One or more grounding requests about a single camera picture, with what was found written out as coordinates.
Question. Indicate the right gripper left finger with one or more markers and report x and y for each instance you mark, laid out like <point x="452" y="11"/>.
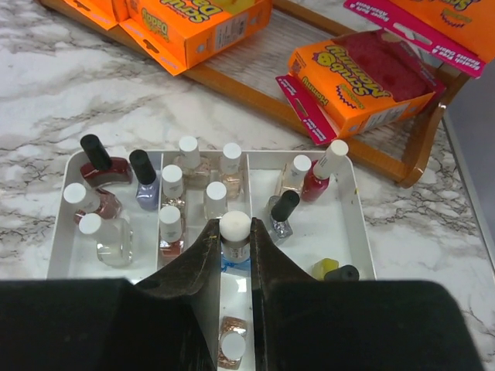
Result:
<point x="168" y="321"/>

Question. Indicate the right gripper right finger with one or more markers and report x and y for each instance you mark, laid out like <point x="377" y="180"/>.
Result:
<point x="304" y="324"/>

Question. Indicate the blue nail polish bottle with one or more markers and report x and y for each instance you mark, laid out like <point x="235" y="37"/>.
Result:
<point x="236" y="260"/>

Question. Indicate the yellow polish bottle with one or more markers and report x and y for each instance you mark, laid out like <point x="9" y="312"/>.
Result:
<point x="330" y="270"/>

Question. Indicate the copper polish bottle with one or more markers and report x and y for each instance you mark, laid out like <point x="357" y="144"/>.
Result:
<point x="232" y="342"/>

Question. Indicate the rose polish bottle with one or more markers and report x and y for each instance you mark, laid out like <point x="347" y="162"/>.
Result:
<point x="171" y="234"/>

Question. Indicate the white polish bottle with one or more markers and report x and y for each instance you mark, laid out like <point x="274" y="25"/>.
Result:
<point x="113" y="239"/>

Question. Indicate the silver glitter polish bottle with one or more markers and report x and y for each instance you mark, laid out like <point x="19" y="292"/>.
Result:
<point x="279" y="209"/>

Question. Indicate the lavender polish bottle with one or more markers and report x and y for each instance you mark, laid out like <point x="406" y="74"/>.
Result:
<point x="147" y="193"/>

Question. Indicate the clear polish bottle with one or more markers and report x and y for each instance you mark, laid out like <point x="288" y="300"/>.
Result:
<point x="215" y="200"/>

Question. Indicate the gold glitter polish bottle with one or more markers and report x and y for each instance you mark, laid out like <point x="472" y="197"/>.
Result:
<point x="173" y="191"/>

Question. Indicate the pink glitter polish bottle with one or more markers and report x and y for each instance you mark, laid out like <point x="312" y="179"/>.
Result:
<point x="85" y="200"/>

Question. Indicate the magenta polish bottle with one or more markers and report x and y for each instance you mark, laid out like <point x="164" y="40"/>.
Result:
<point x="317" y="179"/>

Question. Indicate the peach polish bottle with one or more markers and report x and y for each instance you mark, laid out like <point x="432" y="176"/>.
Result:
<point x="293" y="174"/>

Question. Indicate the beige polish bottle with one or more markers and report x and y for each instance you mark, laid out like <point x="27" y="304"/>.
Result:
<point x="196" y="168"/>

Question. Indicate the pale pink polish bottle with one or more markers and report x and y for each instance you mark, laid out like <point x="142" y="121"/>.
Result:
<point x="230" y="173"/>

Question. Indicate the red polish bottle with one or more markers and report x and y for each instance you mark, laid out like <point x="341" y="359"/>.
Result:
<point x="102" y="169"/>

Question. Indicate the orange pink box lower right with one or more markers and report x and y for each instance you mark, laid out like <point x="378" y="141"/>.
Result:
<point x="365" y="80"/>

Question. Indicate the orange pink box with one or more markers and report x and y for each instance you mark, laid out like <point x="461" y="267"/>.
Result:
<point x="460" y="33"/>
<point x="365" y="80"/>

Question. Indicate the wooden shelf rack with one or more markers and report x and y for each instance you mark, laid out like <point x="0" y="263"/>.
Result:
<point x="299" y="111"/>

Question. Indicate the orange box far left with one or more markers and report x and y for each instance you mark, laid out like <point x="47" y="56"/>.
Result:
<point x="105" y="13"/>

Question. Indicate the orange pink box upper right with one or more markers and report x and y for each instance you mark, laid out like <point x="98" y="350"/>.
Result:
<point x="460" y="33"/>

